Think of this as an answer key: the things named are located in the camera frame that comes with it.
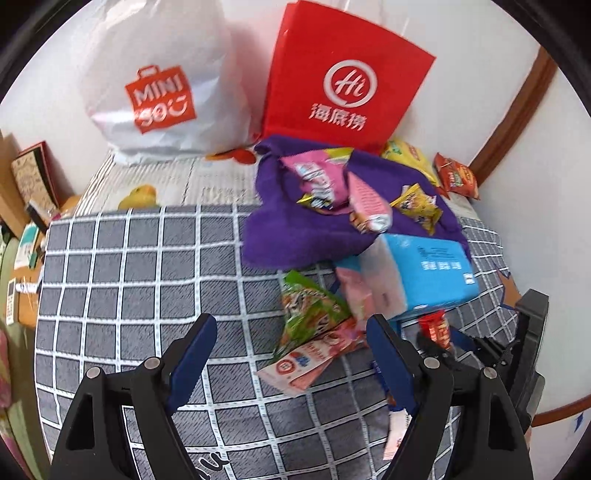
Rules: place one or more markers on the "grey checked cloth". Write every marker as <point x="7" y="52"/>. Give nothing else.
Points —
<point x="138" y="277"/>

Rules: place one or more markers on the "pale pink snowflake packet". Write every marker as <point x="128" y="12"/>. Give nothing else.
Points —
<point x="304" y="360"/>

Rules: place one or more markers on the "orange chips bag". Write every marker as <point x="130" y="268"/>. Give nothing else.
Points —
<point x="455" y="177"/>

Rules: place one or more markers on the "pale pink snack packet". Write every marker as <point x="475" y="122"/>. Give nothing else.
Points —
<point x="355" y="290"/>

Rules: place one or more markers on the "teal card box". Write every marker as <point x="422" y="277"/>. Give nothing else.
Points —
<point x="27" y="244"/>

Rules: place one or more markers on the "yellow chips bag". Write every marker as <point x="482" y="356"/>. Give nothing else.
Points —
<point x="406" y="154"/>

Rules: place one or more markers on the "yellow snack packet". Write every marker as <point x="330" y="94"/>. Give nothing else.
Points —
<point x="418" y="203"/>

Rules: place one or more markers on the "white red snack packet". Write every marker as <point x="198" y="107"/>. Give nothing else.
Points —
<point x="399" y="434"/>

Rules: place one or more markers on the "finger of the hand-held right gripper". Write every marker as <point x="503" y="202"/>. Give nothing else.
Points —
<point x="461" y="340"/>
<point x="487" y="354"/>

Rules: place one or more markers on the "wooden baseboard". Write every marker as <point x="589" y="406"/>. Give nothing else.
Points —
<point x="558" y="412"/>

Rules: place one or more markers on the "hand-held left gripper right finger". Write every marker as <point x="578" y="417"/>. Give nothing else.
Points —
<point x="392" y="364"/>

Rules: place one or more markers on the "fruit print white sheet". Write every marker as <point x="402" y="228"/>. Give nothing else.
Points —
<point x="194" y="184"/>

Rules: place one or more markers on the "small red snack packet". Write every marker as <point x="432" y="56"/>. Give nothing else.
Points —
<point x="434" y="325"/>

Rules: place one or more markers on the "pink cartoon snack packet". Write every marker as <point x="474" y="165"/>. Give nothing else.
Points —
<point x="314" y="177"/>

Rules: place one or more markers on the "brown patterned book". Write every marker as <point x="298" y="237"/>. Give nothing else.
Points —
<point x="32" y="175"/>

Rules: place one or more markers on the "red paper bag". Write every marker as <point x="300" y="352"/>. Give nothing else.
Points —
<point x="346" y="60"/>

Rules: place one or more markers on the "blue tissue pack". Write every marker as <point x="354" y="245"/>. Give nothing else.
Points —
<point x="429" y="272"/>

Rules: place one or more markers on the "purple towel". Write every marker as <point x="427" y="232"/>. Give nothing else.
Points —
<point x="277" y="230"/>

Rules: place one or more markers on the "green snack packet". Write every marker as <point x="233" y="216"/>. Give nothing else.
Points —
<point x="309" y="314"/>

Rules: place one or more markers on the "white plastic shopping bag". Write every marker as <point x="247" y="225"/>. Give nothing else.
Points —
<point x="161" y="55"/>

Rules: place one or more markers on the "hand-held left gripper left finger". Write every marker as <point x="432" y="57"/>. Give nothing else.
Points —
<point x="194" y="360"/>

